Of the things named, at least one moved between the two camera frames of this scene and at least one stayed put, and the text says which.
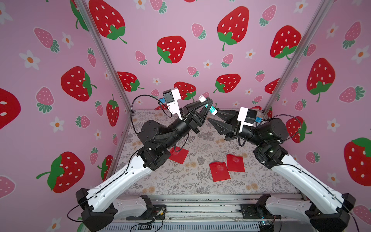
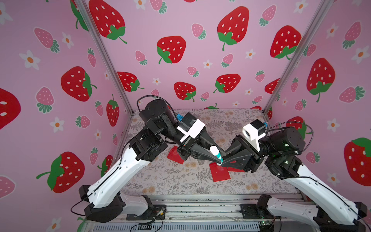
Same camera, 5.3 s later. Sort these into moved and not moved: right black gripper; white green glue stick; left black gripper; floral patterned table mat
Moved: left black gripper; right black gripper; white green glue stick
Not moved: floral patterned table mat
